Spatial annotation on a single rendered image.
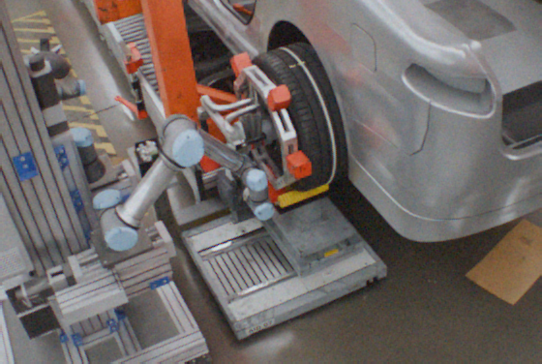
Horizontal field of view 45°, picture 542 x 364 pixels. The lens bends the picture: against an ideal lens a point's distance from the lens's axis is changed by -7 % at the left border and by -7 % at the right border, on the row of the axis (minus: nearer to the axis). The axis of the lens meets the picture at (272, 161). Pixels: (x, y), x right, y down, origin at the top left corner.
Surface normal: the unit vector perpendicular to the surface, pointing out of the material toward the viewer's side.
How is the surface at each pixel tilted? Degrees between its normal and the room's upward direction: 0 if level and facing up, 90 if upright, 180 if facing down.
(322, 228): 0
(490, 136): 88
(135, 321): 0
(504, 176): 96
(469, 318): 0
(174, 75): 90
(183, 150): 85
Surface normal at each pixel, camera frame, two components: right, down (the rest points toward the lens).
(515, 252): -0.12, -0.77
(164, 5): 0.42, 0.52
